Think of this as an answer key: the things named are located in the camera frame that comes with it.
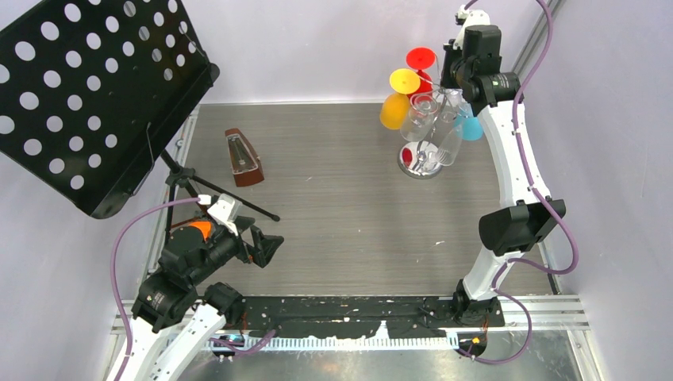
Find black perforated music stand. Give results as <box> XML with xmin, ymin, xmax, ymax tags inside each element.
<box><xmin>0</xmin><ymin>0</ymin><xmax>281</xmax><ymax>252</ymax></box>

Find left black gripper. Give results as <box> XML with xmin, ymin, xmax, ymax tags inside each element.
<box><xmin>190</xmin><ymin>215</ymin><xmax>284</xmax><ymax>283</ymax></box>

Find orange letter toy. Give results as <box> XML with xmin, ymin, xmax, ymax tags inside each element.
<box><xmin>188</xmin><ymin>221</ymin><xmax>213</xmax><ymax>241</ymax></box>

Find yellow wine glass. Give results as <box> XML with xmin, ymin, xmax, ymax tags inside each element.
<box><xmin>379</xmin><ymin>68</ymin><xmax>421</xmax><ymax>130</ymax></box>

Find red wine glass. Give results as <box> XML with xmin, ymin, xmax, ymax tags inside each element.
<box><xmin>406</xmin><ymin>47</ymin><xmax>436</xmax><ymax>98</ymax></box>

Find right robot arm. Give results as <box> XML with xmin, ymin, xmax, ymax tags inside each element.
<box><xmin>441</xmin><ymin>21</ymin><xmax>567</xmax><ymax>326</ymax></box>

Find clear wine glass back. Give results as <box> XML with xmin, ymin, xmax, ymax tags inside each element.
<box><xmin>435</xmin><ymin>90</ymin><xmax>463</xmax><ymax>140</ymax></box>

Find clear wine glass right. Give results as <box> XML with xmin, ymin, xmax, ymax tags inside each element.
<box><xmin>436</xmin><ymin>124</ymin><xmax>463</xmax><ymax>167</ymax></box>

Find blue wine glass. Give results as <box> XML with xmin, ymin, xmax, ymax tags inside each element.
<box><xmin>454</xmin><ymin>102</ymin><xmax>483</xmax><ymax>141</ymax></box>

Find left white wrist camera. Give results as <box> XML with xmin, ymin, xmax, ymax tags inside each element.
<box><xmin>207</xmin><ymin>194</ymin><xmax>241</xmax><ymax>237</ymax></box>

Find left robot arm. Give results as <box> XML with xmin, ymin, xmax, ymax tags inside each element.
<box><xmin>107</xmin><ymin>217</ymin><xmax>285</xmax><ymax>380</ymax></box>

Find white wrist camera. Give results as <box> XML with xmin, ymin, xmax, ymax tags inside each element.
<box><xmin>207</xmin><ymin>194</ymin><xmax>241</xmax><ymax>237</ymax></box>
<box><xmin>452</xmin><ymin>5</ymin><xmax>490</xmax><ymax>50</ymax></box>

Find clear wine glass front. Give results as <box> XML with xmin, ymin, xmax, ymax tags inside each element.
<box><xmin>400</xmin><ymin>93</ymin><xmax>439</xmax><ymax>142</ymax></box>

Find brown wooden metronome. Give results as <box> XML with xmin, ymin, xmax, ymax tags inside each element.
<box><xmin>225</xmin><ymin>129</ymin><xmax>264</xmax><ymax>187</ymax></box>

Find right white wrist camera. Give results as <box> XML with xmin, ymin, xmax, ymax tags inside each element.
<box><xmin>452</xmin><ymin>5</ymin><xmax>490</xmax><ymax>50</ymax></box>

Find chrome wine glass rack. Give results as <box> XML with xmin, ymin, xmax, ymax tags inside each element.
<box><xmin>398</xmin><ymin>88</ymin><xmax>446</xmax><ymax>179</ymax></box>

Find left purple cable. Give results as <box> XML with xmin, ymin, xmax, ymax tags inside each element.
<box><xmin>109</xmin><ymin>196</ymin><xmax>203</xmax><ymax>381</ymax></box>

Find clear wine glass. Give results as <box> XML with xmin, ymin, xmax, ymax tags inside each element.
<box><xmin>400</xmin><ymin>93</ymin><xmax>439</xmax><ymax>142</ymax></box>
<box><xmin>436</xmin><ymin>124</ymin><xmax>463</xmax><ymax>167</ymax></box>
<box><xmin>435</xmin><ymin>90</ymin><xmax>463</xmax><ymax>140</ymax></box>

